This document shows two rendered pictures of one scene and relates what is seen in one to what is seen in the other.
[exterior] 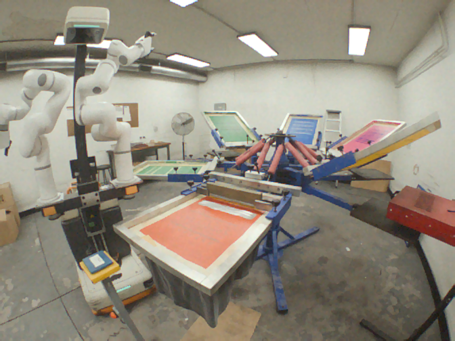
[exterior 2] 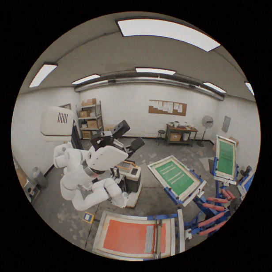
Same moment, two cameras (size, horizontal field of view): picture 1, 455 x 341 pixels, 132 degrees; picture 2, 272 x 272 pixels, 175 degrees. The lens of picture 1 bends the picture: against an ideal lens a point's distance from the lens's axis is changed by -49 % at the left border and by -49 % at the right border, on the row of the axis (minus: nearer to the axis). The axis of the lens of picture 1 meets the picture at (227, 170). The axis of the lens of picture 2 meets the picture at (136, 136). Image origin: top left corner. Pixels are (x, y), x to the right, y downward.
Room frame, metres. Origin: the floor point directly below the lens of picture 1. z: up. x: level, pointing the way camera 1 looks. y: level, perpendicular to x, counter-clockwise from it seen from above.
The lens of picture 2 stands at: (0.96, 0.24, 2.01)
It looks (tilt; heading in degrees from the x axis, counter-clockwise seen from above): 27 degrees down; 63
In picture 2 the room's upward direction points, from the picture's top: straight up
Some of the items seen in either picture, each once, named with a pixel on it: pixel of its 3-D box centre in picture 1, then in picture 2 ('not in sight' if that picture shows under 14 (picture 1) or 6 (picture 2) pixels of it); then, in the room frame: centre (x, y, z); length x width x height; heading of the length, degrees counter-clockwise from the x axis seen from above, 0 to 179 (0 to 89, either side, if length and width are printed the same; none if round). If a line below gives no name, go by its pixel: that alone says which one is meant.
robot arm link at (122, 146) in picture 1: (119, 137); (114, 190); (0.93, 0.56, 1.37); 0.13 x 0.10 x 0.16; 104
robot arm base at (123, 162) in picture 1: (122, 166); (119, 197); (0.94, 0.57, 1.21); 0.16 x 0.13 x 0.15; 46
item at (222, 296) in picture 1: (240, 271); not in sight; (0.72, -0.06, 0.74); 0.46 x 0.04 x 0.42; 147
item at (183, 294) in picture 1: (175, 282); not in sight; (0.63, 0.24, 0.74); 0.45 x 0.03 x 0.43; 57
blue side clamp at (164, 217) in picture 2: (199, 190); (160, 217); (1.22, 0.19, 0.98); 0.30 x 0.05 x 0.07; 147
